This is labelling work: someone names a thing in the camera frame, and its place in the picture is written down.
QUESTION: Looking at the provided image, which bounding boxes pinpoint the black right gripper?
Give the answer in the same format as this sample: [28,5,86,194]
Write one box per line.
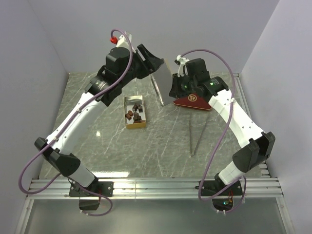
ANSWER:
[169,72,197,98]

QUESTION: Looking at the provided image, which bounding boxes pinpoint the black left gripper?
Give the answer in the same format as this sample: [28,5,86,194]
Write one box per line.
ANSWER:
[120,44,164,87]

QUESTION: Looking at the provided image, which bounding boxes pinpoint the silver tin lid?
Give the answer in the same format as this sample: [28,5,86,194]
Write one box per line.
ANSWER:
[150,59,175,106]

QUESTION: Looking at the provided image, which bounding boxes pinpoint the silver metal tweezers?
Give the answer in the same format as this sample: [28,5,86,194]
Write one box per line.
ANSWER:
[188,113,208,158]

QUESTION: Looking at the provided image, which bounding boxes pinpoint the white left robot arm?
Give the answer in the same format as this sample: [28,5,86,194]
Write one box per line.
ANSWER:
[35,34,164,196]

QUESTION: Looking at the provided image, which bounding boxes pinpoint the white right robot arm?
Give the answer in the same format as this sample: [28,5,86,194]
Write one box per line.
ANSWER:
[169,55,275,195]

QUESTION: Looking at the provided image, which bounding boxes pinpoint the red rectangular tray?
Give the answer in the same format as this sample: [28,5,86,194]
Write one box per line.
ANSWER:
[173,93,212,111]

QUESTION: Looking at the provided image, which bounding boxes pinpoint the gold metal tin box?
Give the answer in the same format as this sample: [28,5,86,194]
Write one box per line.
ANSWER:
[124,96,147,129]

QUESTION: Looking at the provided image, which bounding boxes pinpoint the electronics board with led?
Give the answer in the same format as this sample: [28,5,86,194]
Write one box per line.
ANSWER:
[212,192,234,212]

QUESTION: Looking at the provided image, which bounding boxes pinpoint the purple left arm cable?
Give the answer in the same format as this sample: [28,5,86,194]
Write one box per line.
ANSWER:
[18,29,134,217]

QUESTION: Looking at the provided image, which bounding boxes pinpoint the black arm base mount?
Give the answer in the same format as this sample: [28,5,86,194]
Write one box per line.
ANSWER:
[201,180,243,197]

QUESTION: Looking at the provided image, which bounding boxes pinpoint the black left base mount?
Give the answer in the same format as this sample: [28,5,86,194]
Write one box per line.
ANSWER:
[69,181,114,197]

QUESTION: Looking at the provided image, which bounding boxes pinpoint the aluminium rail frame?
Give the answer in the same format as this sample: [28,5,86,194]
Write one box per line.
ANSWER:
[17,78,294,234]

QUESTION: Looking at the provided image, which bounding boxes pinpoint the black box under rail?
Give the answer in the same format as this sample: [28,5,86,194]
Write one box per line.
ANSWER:
[78,199,100,211]

